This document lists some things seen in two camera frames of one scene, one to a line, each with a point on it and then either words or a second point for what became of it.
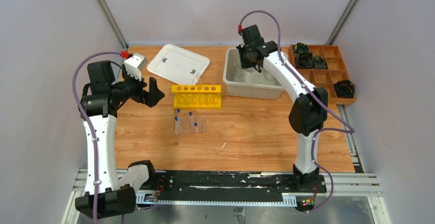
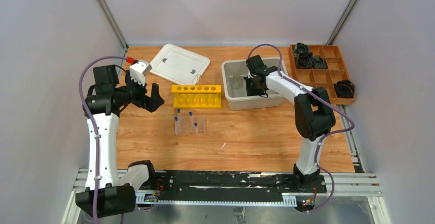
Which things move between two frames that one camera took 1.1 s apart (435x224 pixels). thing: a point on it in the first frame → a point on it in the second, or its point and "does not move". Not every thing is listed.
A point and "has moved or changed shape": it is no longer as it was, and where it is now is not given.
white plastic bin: [249, 83] has moved or changed shape
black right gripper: [244, 64] → [249, 92]
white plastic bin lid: [178, 65] does not move
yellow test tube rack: [196, 96] does not move
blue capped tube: [190, 115] does not move
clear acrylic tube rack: [190, 124] does not move
